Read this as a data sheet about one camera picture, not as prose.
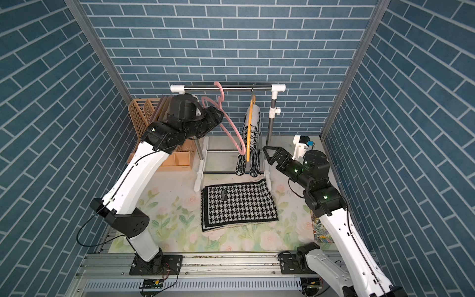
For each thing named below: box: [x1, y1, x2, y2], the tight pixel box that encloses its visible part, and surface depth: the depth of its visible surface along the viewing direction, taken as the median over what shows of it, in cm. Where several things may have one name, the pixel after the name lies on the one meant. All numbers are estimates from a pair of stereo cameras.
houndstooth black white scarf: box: [200, 178, 279, 233], surface depth 90 cm
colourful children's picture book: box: [311, 211, 335, 244], surface depth 84 cm
